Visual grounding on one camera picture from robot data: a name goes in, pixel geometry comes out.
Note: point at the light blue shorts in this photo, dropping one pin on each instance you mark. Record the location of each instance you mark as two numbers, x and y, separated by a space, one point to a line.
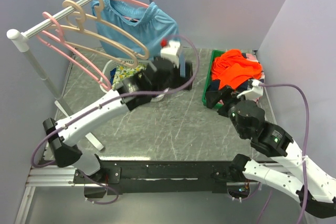
148 25

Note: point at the beige hanger right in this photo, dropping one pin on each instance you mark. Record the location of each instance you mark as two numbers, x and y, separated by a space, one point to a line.
98 10

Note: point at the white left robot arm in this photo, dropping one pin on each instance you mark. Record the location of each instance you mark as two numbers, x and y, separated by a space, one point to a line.
64 134

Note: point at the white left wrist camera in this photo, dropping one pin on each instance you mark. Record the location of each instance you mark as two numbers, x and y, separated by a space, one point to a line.
171 50

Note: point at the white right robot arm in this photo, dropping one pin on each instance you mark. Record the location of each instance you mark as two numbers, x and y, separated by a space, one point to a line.
306 182

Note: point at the orange garment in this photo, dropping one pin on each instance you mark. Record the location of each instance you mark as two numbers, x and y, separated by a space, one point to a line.
233 69

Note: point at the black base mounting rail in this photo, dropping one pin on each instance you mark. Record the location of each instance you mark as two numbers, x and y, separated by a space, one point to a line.
165 177

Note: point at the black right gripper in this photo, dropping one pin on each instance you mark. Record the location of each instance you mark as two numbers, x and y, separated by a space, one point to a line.
228 94

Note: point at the beige hanger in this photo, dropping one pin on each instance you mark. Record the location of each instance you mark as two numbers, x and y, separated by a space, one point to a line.
98 10
79 28

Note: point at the lemon print cloth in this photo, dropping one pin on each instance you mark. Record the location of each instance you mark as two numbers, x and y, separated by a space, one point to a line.
123 72

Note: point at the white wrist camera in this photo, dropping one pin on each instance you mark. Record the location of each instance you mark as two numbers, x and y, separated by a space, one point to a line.
171 50
254 92

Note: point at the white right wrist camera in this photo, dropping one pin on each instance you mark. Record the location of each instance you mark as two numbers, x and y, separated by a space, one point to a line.
254 92

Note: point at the white metal clothes rack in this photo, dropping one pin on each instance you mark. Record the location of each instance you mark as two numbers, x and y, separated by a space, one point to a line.
20 40

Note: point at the beige hanger left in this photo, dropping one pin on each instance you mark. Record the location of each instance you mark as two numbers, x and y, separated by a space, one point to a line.
79 28

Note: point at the navy pink floral garment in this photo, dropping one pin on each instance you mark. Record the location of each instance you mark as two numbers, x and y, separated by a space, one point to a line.
214 84

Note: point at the green plastic tray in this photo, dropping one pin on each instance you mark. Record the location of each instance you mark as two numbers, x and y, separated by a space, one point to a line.
215 53

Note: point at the aluminium frame rail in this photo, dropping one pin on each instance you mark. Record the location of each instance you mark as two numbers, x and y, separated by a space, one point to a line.
51 176

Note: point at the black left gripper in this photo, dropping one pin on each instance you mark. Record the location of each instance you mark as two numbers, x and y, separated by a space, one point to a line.
181 82

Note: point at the white plastic laundry basket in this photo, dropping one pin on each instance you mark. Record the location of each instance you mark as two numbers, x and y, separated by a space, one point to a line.
112 64

